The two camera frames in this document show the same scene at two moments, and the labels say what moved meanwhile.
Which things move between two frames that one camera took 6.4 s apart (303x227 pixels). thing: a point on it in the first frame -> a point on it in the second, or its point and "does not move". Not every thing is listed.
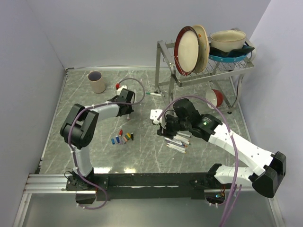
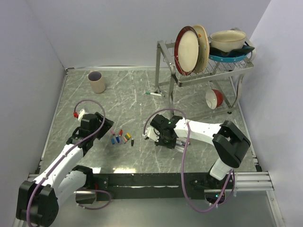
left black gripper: x=130 y=110 -> x=107 y=124
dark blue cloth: x=245 y=50 does not move
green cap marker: x=153 y=93 does not move
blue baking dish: x=228 y=58 does not move
